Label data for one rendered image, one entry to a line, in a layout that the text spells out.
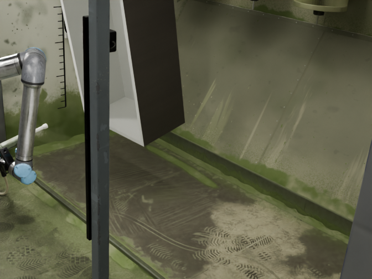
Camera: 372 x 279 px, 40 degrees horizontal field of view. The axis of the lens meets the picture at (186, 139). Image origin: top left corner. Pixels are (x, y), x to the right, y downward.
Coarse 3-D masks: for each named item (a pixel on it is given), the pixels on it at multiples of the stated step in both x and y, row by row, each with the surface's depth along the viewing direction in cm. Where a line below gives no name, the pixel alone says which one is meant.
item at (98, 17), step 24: (96, 0) 154; (96, 24) 157; (96, 48) 160; (96, 72) 163; (96, 96) 166; (96, 120) 169; (96, 144) 173; (96, 168) 177; (96, 192) 181; (96, 216) 185; (96, 240) 189; (96, 264) 194
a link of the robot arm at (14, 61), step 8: (32, 48) 273; (8, 56) 268; (16, 56) 268; (24, 56) 266; (0, 64) 266; (8, 64) 266; (16, 64) 267; (0, 72) 266; (8, 72) 267; (16, 72) 269
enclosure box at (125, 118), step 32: (64, 0) 303; (128, 0) 262; (160, 0) 277; (128, 32) 269; (160, 32) 285; (128, 64) 343; (160, 64) 293; (128, 96) 360; (160, 96) 302; (128, 128) 325; (160, 128) 311
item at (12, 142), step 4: (44, 124) 333; (36, 128) 330; (40, 128) 331; (44, 128) 333; (36, 132) 330; (16, 136) 322; (8, 140) 319; (12, 140) 319; (16, 140) 319; (0, 144) 316; (4, 144) 315; (8, 144) 316; (12, 144) 318; (16, 144) 321; (0, 148) 313; (8, 148) 318; (0, 156) 316; (0, 164) 318; (0, 168) 319; (4, 176) 323
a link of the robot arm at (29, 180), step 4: (32, 168) 296; (12, 172) 299; (32, 172) 295; (16, 176) 297; (28, 176) 294; (32, 176) 296; (36, 176) 298; (20, 180) 294; (24, 180) 293; (28, 180) 295; (32, 180) 297
